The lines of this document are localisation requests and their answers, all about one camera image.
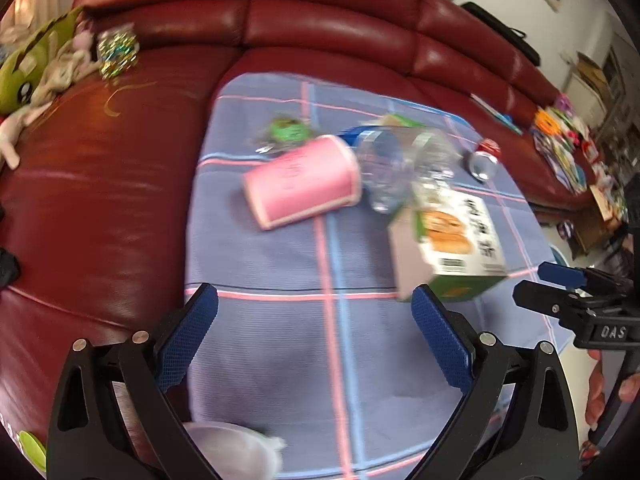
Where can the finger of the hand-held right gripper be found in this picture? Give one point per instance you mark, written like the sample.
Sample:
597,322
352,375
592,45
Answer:
540,297
560,272

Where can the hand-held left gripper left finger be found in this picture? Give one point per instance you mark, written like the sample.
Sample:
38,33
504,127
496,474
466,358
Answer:
187,330

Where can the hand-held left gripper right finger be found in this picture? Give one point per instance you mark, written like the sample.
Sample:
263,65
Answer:
440,332

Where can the teal round bin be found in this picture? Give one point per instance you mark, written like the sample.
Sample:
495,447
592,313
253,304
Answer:
557,255

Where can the green snack box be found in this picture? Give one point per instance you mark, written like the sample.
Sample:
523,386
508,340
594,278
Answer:
450,230

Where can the red soda can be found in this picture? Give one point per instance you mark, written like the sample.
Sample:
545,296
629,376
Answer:
482,162

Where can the clear plastic bottle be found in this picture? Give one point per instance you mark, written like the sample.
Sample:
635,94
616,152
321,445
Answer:
385,170

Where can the pink paper cup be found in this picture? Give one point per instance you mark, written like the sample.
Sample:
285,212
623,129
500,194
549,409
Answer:
300,180

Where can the green clear snack packet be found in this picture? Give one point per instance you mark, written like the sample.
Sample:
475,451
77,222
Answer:
287,130

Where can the person's right hand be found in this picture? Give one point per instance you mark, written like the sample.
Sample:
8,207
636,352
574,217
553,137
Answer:
597,395

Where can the blue white ball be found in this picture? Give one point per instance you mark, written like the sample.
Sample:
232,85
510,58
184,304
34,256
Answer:
566,230

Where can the wooden side table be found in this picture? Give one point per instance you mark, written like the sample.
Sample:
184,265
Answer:
592,232

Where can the red patterned paper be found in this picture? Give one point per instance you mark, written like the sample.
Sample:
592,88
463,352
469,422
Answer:
602,200

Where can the blue checked tablecloth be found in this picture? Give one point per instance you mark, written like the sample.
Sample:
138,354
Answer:
300,360

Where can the pile of colourful papers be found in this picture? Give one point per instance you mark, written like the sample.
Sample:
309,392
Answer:
560,145

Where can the thin light blue book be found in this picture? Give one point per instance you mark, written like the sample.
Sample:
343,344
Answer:
495,112

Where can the yellow green lid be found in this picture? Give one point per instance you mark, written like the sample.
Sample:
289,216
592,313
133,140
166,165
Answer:
31,447

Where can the open cardboard box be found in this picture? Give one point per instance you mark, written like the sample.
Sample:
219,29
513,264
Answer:
592,75

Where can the long black bag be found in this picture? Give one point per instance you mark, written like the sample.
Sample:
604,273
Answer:
505,32

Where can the glitter filled clear bag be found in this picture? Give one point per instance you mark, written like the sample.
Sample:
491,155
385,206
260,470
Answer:
117,50

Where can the green plush toy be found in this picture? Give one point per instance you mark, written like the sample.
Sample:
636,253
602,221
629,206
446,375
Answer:
25,75

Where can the red leather sofa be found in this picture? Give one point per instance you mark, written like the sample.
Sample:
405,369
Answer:
325,25

